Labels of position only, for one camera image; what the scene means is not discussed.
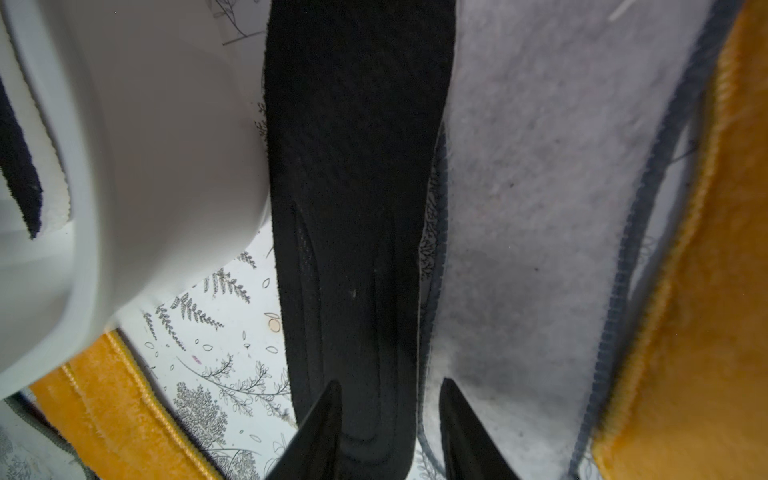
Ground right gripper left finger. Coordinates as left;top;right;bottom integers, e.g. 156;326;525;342
266;380;343;480

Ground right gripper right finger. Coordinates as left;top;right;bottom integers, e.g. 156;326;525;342
439;378;519;480

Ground black insole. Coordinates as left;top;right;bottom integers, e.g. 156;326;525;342
264;1;456;479
1;84;43;239

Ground white plastic storage box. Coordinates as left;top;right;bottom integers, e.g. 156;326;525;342
1;1;269;396

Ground orange insole centre right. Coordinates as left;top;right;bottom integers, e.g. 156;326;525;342
30;331;221;479

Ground orange insole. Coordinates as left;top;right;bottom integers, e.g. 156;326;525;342
1;394;97;480
592;1;767;479
30;331;221;479

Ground orange insole far right inner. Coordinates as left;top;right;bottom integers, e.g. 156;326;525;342
592;1;767;479

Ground orange insole centre left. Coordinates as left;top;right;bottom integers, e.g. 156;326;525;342
1;394;97;480

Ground grey felt insole right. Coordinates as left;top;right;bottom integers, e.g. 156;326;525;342
418;1;742;479

